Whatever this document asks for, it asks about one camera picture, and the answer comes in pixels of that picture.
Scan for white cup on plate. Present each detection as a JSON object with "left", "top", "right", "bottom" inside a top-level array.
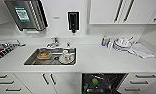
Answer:
[{"left": 58, "top": 48, "right": 75, "bottom": 65}]

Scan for white base cabinet row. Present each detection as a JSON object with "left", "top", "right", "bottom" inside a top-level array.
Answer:
[{"left": 0, "top": 70, "right": 156, "bottom": 94}]

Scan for black soap dispenser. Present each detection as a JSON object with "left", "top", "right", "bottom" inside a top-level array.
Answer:
[{"left": 66, "top": 10, "right": 81, "bottom": 35}]

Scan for brown bowl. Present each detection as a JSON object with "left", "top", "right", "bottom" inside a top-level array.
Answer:
[{"left": 36, "top": 49, "right": 52, "bottom": 61}]

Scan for lime green bowl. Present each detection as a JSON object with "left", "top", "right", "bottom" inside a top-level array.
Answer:
[{"left": 91, "top": 77, "right": 99, "bottom": 85}]

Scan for steel paper towel dispenser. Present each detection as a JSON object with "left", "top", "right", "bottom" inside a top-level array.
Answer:
[{"left": 3, "top": 0, "right": 49, "bottom": 32}]

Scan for white wall outlet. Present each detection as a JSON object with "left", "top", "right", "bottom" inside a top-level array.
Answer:
[{"left": 85, "top": 27, "right": 91, "bottom": 36}]

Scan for steel kitchen sink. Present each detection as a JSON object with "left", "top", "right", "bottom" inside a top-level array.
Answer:
[{"left": 23, "top": 46, "right": 78, "bottom": 67}]

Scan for small white bottle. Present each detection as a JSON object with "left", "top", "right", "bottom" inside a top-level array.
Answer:
[{"left": 106, "top": 38, "right": 114, "bottom": 50}]

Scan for green plastic cup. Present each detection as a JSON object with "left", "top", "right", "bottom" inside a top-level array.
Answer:
[{"left": 83, "top": 83, "right": 90, "bottom": 92}]

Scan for white wall cabinet three doors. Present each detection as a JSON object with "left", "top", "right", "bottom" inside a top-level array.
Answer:
[{"left": 88, "top": 0, "right": 156, "bottom": 25}]

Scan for stainless steel dishwasher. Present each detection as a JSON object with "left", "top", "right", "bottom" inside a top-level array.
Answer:
[{"left": 80, "top": 72, "right": 129, "bottom": 94}]

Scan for chrome sink faucet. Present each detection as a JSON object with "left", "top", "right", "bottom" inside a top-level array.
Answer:
[{"left": 45, "top": 35, "right": 61, "bottom": 49}]

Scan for stack of white plates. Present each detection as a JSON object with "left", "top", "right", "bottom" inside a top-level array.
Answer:
[{"left": 112, "top": 35, "right": 136, "bottom": 53}]

